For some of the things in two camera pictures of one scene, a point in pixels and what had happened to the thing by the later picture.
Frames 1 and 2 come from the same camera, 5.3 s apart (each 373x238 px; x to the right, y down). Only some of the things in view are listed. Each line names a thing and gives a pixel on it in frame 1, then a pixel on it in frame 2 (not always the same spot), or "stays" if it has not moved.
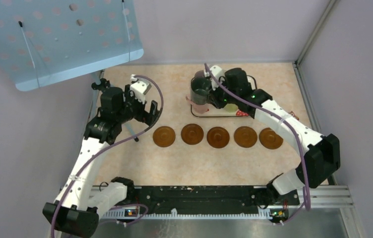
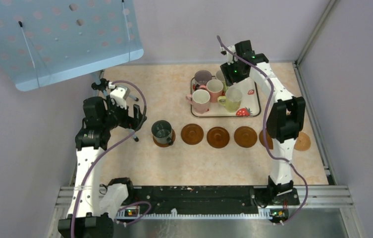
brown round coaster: [245, 137] stays
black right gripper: [213, 98] -> [230, 79]
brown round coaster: [218, 137] stays
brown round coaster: [192, 134] stays
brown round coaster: [269, 139] stays
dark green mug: [200, 87] -> [162, 132]
